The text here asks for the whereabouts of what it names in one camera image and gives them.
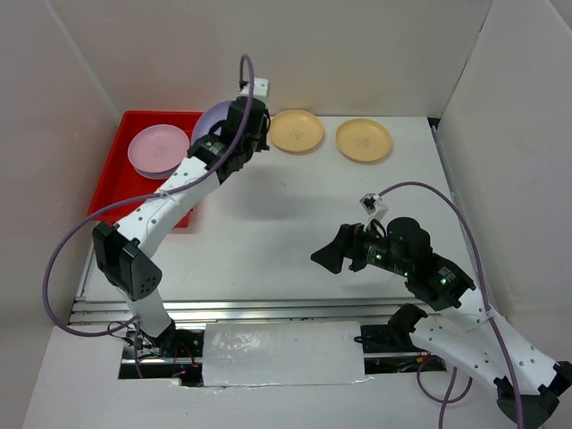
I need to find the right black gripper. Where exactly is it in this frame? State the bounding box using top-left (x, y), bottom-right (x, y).
top-left (310, 217), bottom-right (411, 276)

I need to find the purple plate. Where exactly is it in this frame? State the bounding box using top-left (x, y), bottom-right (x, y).
top-left (190, 100), bottom-right (231, 144)

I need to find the pink plate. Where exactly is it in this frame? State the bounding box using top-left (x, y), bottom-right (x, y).
top-left (127, 124), bottom-right (190, 173)

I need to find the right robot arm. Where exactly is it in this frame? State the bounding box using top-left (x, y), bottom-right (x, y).
top-left (310, 217), bottom-right (571, 428)

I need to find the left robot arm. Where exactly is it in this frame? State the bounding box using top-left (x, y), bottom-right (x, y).
top-left (92, 97), bottom-right (270, 357)

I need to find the red plastic bin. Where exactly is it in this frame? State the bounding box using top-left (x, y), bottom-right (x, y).
top-left (88, 110), bottom-right (202, 215)

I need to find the yellow plate back centre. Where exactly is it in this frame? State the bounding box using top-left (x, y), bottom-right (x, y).
top-left (268, 110), bottom-right (324, 154)

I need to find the yellow plate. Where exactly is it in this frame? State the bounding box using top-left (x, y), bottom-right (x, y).
top-left (335, 119), bottom-right (393, 164)
top-left (268, 110), bottom-right (324, 154)

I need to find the yellow plate back right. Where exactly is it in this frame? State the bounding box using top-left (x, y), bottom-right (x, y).
top-left (335, 119), bottom-right (393, 164)

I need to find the white taped cover panel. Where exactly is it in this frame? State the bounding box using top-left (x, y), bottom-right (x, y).
top-left (202, 322), bottom-right (366, 387)

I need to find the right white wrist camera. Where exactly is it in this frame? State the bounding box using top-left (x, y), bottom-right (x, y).
top-left (359, 193), bottom-right (388, 235)

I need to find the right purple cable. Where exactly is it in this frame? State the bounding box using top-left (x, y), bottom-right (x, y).
top-left (416, 181), bottom-right (526, 429)

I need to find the purple cable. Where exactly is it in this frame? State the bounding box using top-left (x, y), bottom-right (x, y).
top-left (416, 181), bottom-right (526, 429)
top-left (43, 54), bottom-right (257, 379)

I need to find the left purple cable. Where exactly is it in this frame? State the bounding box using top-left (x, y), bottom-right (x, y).
top-left (43, 54), bottom-right (257, 379)

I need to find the aluminium rail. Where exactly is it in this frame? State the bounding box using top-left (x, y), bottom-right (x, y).
top-left (69, 298), bottom-right (433, 325)

